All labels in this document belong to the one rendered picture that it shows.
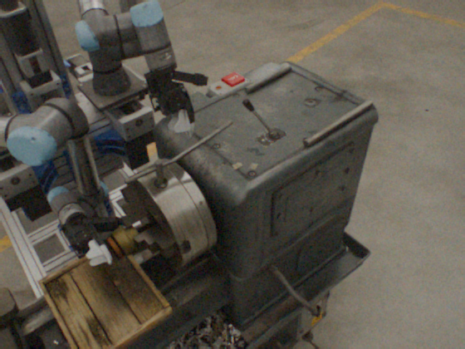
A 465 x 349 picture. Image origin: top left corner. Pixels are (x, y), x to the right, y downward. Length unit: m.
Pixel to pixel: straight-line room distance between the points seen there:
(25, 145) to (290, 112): 0.78
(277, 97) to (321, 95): 0.14
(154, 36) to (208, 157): 0.37
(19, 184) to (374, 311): 1.79
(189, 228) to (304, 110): 0.52
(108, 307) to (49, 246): 1.20
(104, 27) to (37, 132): 0.32
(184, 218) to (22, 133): 0.48
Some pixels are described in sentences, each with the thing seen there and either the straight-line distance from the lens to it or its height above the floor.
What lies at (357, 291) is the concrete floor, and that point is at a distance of 2.47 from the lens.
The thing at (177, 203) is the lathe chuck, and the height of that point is 1.21.
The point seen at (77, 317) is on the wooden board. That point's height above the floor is 0.88.
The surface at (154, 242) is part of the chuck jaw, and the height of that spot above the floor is 1.11.
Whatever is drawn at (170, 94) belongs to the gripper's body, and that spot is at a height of 1.46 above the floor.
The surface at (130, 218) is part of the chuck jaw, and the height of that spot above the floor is 1.13.
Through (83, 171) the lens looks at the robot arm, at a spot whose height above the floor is 1.14.
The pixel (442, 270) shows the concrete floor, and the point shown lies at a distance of 2.69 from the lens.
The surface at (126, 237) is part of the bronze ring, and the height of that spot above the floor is 1.11.
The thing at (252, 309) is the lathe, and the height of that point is 0.60.
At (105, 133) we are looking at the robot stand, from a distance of 1.77.
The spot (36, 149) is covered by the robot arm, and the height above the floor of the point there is 1.38.
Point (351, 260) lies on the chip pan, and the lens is 1.90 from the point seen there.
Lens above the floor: 2.06
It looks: 45 degrees down
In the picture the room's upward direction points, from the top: 8 degrees counter-clockwise
